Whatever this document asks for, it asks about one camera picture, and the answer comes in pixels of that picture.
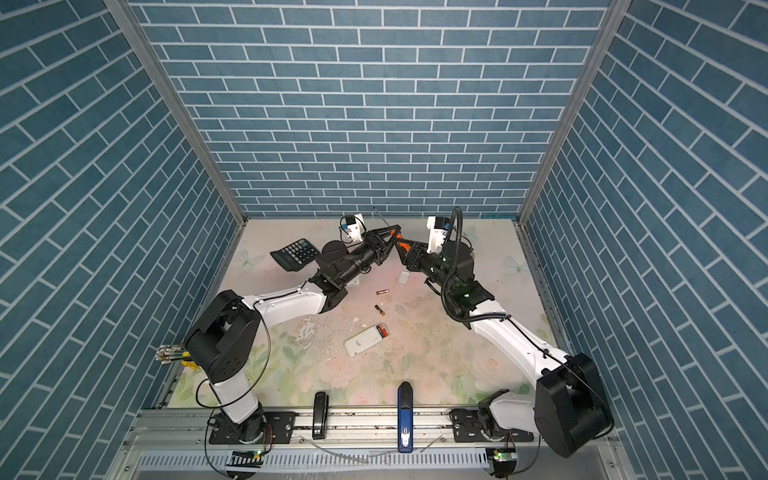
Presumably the aluminium front rail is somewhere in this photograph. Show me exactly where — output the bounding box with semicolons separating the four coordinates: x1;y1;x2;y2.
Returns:
106;406;634;479

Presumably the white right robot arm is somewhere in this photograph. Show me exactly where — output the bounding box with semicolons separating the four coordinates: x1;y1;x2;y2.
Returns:
396;238;615;458

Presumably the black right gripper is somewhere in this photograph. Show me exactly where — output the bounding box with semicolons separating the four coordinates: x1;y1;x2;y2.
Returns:
395;236;457;297

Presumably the black desktop calculator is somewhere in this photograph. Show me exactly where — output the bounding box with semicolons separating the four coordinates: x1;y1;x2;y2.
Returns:
270;238;320;272

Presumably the black corrugated cable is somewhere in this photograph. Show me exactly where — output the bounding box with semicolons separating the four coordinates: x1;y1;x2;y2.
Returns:
439;206;511;328

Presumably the aluminium corner post left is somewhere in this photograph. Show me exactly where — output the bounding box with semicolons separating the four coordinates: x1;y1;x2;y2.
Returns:
104;0;247;227

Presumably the orange handled screwdriver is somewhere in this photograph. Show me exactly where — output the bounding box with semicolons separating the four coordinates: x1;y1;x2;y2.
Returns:
373;206;411;252

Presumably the aluminium corner post right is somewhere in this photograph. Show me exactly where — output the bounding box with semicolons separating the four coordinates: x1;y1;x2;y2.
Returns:
518;0;631;225

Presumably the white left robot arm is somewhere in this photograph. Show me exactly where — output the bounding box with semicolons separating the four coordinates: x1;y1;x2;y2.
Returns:
182;224;401;425

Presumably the black stapler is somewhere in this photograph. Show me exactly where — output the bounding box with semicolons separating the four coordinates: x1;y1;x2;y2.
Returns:
311;391;330;440

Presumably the blue stapler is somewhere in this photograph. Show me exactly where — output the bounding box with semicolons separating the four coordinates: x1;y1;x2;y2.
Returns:
397;381;414;453

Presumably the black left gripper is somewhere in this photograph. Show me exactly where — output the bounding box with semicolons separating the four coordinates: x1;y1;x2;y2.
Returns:
335;225;399;288

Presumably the yellow pen cup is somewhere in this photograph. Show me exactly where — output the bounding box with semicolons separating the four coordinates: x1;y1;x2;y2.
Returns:
155;344;200;371

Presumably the aluminium corner post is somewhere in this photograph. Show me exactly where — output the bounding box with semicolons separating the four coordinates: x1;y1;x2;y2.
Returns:
104;0;247;227
518;0;631;225

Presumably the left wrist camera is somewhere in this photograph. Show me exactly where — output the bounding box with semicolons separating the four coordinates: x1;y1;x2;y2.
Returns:
339;213;366;245

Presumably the white air conditioner remote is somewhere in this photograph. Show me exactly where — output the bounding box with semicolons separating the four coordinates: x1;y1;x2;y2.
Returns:
344;323;389;358

